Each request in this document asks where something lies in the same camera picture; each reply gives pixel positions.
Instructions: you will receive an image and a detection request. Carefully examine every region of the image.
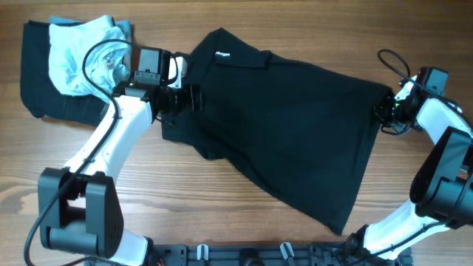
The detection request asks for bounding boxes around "right black cable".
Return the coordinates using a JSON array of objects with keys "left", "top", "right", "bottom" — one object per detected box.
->
[{"left": 377, "top": 48, "right": 473, "bottom": 134}]

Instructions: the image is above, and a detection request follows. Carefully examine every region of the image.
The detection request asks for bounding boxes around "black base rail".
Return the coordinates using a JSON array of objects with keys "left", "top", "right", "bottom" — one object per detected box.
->
[{"left": 147, "top": 242, "right": 413, "bottom": 266}]

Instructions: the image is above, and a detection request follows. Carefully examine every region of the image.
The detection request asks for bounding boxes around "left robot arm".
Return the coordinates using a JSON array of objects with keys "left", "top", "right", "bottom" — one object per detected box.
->
[{"left": 31, "top": 47, "right": 203, "bottom": 265}]

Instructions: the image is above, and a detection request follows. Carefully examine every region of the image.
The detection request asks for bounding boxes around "black folded garment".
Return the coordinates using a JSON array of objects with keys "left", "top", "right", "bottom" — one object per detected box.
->
[{"left": 20, "top": 21, "right": 108, "bottom": 126}]

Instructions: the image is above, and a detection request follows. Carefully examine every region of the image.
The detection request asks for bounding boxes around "black polo shirt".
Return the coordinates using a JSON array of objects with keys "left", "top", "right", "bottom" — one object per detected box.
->
[{"left": 162, "top": 28, "right": 389, "bottom": 234}]

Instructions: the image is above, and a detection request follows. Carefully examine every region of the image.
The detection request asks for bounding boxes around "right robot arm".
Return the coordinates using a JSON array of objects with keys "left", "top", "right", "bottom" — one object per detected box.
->
[{"left": 341, "top": 66, "right": 472, "bottom": 265}]

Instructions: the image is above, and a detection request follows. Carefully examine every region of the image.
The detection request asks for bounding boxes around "light blue crumpled garment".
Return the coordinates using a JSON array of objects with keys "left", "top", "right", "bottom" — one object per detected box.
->
[{"left": 49, "top": 15, "right": 132, "bottom": 103}]

